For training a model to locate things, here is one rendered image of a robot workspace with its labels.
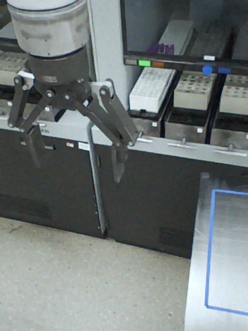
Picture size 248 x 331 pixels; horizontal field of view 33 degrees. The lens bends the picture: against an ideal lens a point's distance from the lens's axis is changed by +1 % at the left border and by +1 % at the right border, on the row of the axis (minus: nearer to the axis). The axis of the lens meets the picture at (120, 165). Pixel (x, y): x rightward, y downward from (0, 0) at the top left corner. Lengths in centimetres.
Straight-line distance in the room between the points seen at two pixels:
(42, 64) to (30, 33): 4
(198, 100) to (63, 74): 93
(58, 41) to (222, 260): 67
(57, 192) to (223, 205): 92
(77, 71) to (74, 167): 117
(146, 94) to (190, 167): 30
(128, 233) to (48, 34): 146
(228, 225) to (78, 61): 67
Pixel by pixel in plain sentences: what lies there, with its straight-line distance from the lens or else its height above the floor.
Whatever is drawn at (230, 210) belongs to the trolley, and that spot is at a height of 82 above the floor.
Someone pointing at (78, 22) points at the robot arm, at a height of 144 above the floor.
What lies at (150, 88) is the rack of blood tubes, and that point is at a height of 86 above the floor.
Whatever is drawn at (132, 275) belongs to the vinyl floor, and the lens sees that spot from 196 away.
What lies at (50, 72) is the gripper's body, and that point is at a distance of 53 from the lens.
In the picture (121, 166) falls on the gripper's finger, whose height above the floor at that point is 121.
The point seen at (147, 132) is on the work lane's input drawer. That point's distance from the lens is 145.
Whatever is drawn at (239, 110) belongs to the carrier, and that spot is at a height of 83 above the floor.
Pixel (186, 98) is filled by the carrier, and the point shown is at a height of 86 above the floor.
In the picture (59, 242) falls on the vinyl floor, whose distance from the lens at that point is 211.
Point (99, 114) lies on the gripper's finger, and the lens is 58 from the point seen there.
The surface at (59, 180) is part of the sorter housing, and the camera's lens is 179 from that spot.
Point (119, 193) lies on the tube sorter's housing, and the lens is 171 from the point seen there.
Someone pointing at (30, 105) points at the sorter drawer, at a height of 80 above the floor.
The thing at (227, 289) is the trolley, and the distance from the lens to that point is 97.
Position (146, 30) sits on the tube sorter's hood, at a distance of 135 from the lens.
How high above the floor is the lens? 164
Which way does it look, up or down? 42 degrees down
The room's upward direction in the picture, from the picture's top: 5 degrees counter-clockwise
